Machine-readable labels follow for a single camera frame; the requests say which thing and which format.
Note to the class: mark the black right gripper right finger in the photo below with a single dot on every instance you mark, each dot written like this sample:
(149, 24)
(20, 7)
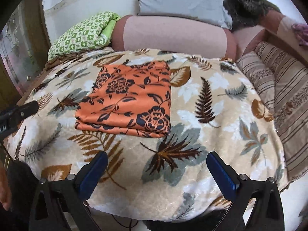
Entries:
(255, 205)

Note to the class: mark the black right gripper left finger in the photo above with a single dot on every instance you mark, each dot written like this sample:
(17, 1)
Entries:
(53, 199)

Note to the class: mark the orange black floral cloth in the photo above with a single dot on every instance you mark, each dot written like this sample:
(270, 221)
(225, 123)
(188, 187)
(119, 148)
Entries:
(132, 100)

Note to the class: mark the person's left hand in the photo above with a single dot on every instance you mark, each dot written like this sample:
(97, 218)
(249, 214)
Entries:
(5, 192)

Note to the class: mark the wooden glass cabinet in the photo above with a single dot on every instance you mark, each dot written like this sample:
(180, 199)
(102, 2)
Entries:
(24, 48)

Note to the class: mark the beige leaf pattern blanket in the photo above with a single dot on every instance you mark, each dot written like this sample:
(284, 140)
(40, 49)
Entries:
(214, 107)

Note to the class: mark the green patterned folded cloth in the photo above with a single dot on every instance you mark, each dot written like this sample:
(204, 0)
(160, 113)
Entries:
(92, 33)

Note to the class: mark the striped beige pillow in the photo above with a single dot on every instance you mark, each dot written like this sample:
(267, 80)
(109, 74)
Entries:
(281, 83)

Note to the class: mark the pink bolster pillow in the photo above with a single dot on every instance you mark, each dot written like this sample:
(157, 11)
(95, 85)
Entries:
(174, 34)

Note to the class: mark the purple cloth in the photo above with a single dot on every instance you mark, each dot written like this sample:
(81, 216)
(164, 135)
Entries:
(301, 33)

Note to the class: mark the dark furry cushion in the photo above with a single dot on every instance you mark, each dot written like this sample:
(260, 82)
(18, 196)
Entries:
(247, 13)

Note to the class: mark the grey pillow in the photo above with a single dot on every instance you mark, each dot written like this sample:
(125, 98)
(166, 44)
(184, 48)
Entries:
(208, 11)

